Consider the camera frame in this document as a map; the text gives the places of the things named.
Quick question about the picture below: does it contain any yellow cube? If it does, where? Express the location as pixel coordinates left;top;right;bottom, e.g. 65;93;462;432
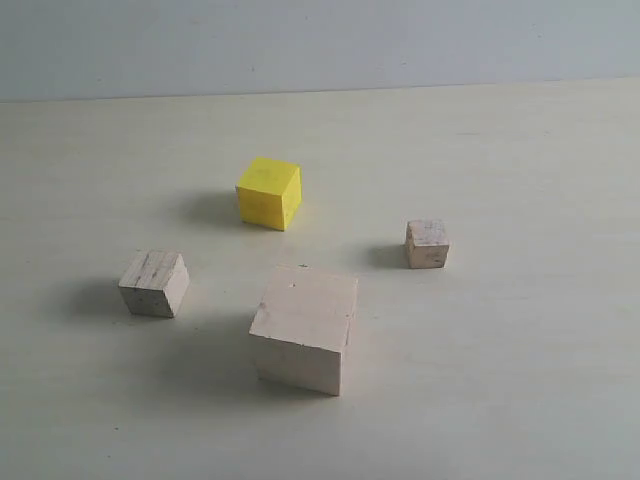
236;157;302;231

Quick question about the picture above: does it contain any large pale wooden cube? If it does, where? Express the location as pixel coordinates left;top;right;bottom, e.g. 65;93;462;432
249;266;358;396

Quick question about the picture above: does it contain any small pale wooden cube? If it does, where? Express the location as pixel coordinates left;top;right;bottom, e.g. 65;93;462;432
405;219;450;269

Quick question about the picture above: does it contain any medium grey wooden cube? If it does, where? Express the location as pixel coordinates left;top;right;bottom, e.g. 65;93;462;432
118;250;190;318

